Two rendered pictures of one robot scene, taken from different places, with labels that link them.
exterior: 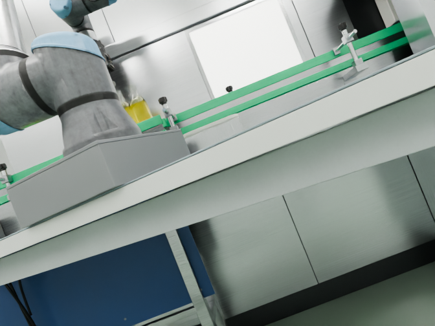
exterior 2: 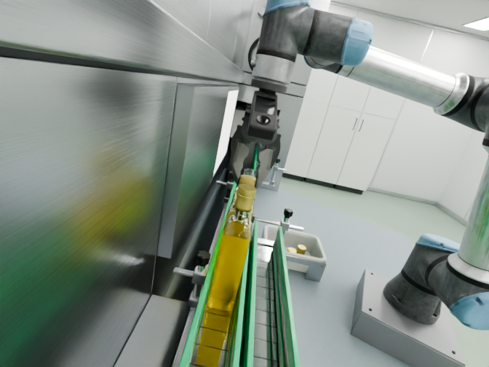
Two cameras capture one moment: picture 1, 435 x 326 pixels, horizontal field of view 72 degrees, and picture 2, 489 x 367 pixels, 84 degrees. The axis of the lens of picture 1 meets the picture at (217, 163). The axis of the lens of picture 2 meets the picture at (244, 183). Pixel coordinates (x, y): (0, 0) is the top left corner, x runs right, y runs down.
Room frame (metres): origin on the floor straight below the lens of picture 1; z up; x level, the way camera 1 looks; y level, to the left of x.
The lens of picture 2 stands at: (1.19, 0.85, 1.34)
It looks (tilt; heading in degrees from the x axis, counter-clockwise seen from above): 20 degrees down; 267
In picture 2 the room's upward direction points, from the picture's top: 13 degrees clockwise
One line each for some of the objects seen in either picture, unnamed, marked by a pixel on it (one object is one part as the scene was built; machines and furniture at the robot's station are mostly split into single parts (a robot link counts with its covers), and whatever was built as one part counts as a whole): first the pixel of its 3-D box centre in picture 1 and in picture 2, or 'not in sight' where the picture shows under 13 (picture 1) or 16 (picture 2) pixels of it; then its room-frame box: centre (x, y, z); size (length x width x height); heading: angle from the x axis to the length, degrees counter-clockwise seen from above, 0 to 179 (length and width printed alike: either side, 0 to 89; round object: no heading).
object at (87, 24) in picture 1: (79, 22); (284, 26); (1.15, 0.29, 1.45); 0.09 x 0.08 x 0.11; 178
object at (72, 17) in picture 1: (70, 8); (334, 41); (1.05, 0.28, 1.45); 0.11 x 0.11 x 0.08; 88
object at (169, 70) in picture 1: (194, 70); (215, 137); (1.28, -0.06, 1.15); 0.90 x 0.03 x 0.34; 88
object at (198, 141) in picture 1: (217, 145); (282, 251); (0.95, -0.02, 0.79); 0.27 x 0.17 x 0.08; 178
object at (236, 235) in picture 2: not in sight; (230, 261); (1.16, 0.37, 0.99); 0.06 x 0.06 x 0.21; 88
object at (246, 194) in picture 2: not in sight; (245, 197); (1.16, 0.37, 1.14); 0.04 x 0.04 x 0.04
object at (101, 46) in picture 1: (96, 59); (262, 113); (1.16, 0.29, 1.29); 0.09 x 0.08 x 0.12; 89
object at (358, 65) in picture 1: (351, 57); (268, 176); (1.00, -0.55, 0.90); 0.17 x 0.05 x 0.23; 178
